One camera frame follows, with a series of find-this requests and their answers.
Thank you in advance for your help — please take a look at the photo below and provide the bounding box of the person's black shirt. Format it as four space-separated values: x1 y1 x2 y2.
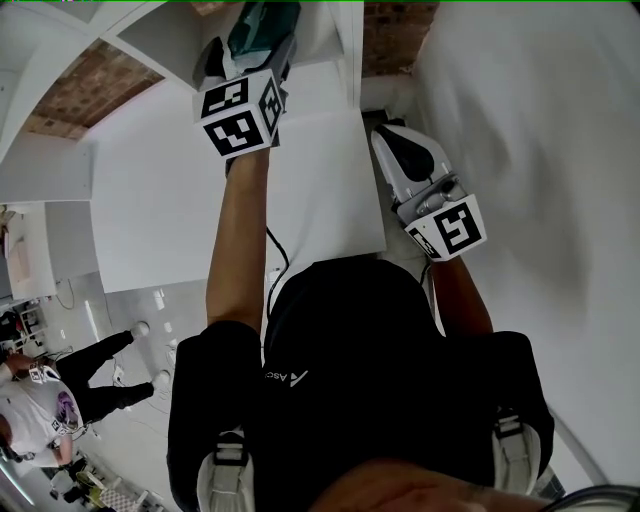
167 259 556 512

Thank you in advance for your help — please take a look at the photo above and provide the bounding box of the cluttered work table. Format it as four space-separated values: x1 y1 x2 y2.
47 449 151 512

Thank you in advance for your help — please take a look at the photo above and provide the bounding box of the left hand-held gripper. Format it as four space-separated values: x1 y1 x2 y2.
192 32 300 161

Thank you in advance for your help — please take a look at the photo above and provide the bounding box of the person's left forearm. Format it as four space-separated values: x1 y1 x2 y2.
205 144 274 331

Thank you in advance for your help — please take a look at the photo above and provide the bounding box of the person's shoe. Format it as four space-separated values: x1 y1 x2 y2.
196 428 257 512
492 408 544 497

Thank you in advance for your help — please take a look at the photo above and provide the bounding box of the person's head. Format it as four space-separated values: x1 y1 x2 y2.
309 457 551 512

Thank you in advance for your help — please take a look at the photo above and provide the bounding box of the black cable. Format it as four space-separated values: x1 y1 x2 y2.
263 227 293 322

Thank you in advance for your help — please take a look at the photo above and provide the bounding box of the white side cabinet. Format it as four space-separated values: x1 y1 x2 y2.
0 132 99 301

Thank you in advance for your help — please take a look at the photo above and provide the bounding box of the person's left shoe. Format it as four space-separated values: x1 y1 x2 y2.
196 428 257 512

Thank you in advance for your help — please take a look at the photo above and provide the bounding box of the person's right forearm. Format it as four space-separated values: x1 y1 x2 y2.
428 254 494 337

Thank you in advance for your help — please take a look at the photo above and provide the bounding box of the person's right shoe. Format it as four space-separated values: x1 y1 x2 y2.
492 408 544 497

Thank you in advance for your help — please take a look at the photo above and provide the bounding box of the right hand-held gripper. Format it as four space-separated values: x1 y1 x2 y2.
370 124 489 262

